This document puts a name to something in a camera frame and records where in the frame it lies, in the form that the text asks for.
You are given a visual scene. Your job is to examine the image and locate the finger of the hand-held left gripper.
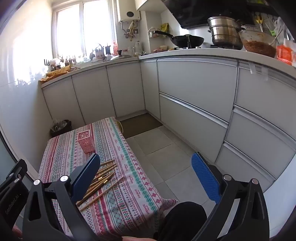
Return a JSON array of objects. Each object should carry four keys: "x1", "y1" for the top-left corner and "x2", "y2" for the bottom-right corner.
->
[{"x1": 0, "y1": 159, "x2": 28, "y2": 186}]

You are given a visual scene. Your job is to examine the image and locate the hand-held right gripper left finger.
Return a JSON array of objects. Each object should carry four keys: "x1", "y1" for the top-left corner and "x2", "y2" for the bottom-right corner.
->
[{"x1": 23, "y1": 152, "x2": 101, "y2": 241}]

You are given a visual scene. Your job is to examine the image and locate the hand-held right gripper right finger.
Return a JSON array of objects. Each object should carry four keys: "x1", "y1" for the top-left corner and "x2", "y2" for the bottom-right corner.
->
[{"x1": 191, "y1": 151, "x2": 270, "y2": 241}]

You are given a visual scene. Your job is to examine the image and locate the pile of wooden chopsticks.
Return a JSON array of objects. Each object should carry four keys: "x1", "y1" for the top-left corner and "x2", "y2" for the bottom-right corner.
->
[{"x1": 76, "y1": 159, "x2": 117, "y2": 212}]

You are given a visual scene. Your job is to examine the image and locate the pink perforated utensil holder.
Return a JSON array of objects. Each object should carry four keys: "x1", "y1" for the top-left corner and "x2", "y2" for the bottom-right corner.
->
[{"x1": 77, "y1": 131, "x2": 95, "y2": 154}]

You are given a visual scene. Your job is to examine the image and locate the person's left hand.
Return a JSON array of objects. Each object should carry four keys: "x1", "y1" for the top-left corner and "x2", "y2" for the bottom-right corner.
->
[{"x1": 11, "y1": 227, "x2": 23, "y2": 241}]

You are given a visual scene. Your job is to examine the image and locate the person's right hand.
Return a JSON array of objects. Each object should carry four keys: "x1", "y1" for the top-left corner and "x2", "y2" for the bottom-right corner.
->
[{"x1": 122, "y1": 236, "x2": 162, "y2": 241}]

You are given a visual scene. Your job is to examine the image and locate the pink patterned slipper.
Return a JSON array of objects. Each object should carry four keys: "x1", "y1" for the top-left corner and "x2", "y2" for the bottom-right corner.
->
[{"x1": 161, "y1": 198, "x2": 179, "y2": 210}]

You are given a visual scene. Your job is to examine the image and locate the striped printed tablecloth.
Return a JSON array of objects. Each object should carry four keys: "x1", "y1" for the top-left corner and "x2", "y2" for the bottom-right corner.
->
[{"x1": 38, "y1": 117, "x2": 179, "y2": 241}]

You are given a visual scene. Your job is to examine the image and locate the person's black trouser leg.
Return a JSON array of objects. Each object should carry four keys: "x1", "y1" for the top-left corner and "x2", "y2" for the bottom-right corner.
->
[{"x1": 158, "y1": 202, "x2": 208, "y2": 241}]

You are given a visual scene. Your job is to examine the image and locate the black trash bin with bag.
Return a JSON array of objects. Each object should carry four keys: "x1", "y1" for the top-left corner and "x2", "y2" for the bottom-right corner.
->
[{"x1": 49, "y1": 119, "x2": 73, "y2": 138}]

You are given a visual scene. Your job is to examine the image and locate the brown floor mat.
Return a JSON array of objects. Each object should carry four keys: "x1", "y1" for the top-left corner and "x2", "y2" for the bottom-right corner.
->
[{"x1": 120, "y1": 113, "x2": 164, "y2": 139}]

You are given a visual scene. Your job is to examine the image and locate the white kitchen cabinets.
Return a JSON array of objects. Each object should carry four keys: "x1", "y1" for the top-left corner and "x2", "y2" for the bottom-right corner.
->
[{"x1": 41, "y1": 54, "x2": 296, "y2": 194}]

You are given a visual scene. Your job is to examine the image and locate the yellow cloth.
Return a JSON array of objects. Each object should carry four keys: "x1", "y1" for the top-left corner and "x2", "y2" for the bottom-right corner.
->
[{"x1": 38, "y1": 65, "x2": 72, "y2": 84}]

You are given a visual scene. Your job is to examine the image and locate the row of small bottles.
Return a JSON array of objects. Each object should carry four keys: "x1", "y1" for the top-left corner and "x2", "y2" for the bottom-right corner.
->
[{"x1": 51, "y1": 43, "x2": 116, "y2": 70}]

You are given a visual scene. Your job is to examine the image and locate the steel pot lid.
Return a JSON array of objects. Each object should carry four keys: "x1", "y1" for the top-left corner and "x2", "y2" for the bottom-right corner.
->
[{"x1": 110, "y1": 54, "x2": 132, "y2": 61}]

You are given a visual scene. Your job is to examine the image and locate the black wok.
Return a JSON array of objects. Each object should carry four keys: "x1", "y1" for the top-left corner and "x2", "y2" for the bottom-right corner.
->
[{"x1": 154, "y1": 30, "x2": 205, "y2": 49}]

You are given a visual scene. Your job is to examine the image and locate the kitchen window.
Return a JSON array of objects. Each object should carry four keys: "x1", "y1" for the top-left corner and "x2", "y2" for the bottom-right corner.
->
[{"x1": 51, "y1": 0, "x2": 116, "y2": 62}]

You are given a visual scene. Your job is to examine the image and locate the glass bowl with food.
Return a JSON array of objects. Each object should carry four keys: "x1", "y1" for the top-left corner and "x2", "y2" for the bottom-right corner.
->
[{"x1": 238, "y1": 29, "x2": 278, "y2": 58}]

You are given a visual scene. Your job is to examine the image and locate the steel steamer pot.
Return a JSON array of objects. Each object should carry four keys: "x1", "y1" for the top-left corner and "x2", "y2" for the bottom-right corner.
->
[{"x1": 207, "y1": 15, "x2": 245, "y2": 47}]

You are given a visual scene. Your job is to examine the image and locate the orange packet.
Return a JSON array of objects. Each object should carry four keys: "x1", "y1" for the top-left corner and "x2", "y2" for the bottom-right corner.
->
[{"x1": 276, "y1": 44, "x2": 296, "y2": 66}]

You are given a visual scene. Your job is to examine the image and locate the white water heater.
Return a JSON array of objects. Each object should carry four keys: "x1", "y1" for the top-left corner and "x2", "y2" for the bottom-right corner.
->
[{"x1": 117, "y1": 0, "x2": 142, "y2": 23}]

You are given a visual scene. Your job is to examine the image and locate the white plastic bag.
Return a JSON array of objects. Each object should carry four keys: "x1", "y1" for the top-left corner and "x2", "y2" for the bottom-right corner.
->
[{"x1": 274, "y1": 17, "x2": 296, "y2": 47}]

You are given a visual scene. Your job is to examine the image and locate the black range hood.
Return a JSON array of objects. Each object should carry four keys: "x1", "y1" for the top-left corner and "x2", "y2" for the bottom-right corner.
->
[{"x1": 163, "y1": 0, "x2": 279, "y2": 29}]

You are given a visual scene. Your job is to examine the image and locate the white wall cabinet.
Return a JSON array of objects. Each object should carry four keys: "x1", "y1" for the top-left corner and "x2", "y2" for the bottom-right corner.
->
[{"x1": 135, "y1": 0, "x2": 167, "y2": 11}]

